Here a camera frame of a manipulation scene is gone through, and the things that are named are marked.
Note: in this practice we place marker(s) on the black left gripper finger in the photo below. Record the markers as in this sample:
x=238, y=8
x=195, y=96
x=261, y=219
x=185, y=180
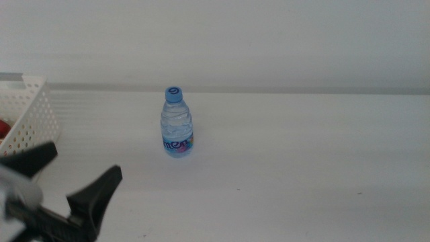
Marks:
x=30, y=159
x=94, y=198

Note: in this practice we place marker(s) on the red cola can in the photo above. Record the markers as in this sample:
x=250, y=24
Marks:
x=4, y=129

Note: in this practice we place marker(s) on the blue-capped water bottle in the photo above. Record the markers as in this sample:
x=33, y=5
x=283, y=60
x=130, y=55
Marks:
x=177, y=127

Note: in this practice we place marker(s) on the white perforated plastic basket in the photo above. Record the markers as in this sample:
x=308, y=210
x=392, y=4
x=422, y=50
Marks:
x=33, y=111

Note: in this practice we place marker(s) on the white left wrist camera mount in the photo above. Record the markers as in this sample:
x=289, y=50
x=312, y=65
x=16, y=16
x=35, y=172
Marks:
x=16, y=188

